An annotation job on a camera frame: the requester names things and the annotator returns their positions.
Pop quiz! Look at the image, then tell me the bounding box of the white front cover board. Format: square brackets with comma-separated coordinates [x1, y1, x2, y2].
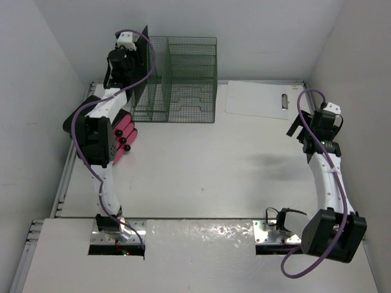
[23, 219, 377, 292]

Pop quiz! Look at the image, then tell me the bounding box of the black clipboard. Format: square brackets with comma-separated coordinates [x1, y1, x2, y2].
[132, 37, 149, 107]

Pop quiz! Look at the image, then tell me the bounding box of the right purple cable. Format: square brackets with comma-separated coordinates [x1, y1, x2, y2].
[280, 88, 351, 280]

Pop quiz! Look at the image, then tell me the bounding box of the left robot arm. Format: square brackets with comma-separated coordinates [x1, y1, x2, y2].
[70, 45, 148, 239]

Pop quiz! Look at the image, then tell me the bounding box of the small metal binder clip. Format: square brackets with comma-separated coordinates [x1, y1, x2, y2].
[281, 94, 289, 110]

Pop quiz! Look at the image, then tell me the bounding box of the white paper sheet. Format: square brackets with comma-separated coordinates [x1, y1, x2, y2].
[225, 81, 291, 120]

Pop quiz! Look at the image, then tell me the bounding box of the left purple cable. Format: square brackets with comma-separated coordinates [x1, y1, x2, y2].
[71, 29, 157, 251]

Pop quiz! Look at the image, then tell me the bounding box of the purple cable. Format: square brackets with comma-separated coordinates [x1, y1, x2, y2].
[280, 88, 351, 280]
[71, 29, 157, 251]

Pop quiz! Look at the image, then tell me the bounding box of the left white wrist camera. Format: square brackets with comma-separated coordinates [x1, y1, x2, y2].
[115, 31, 137, 51]

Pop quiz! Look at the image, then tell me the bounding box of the green wire mesh organizer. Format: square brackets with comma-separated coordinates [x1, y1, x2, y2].
[131, 36, 217, 123]

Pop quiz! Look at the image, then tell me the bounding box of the aluminium table edge rail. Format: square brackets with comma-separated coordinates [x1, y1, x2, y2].
[83, 81, 99, 101]

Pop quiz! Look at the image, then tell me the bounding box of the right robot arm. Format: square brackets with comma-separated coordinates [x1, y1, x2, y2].
[272, 110, 367, 263]

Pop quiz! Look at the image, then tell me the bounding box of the black pink drawer unit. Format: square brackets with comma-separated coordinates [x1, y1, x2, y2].
[75, 105, 137, 167]

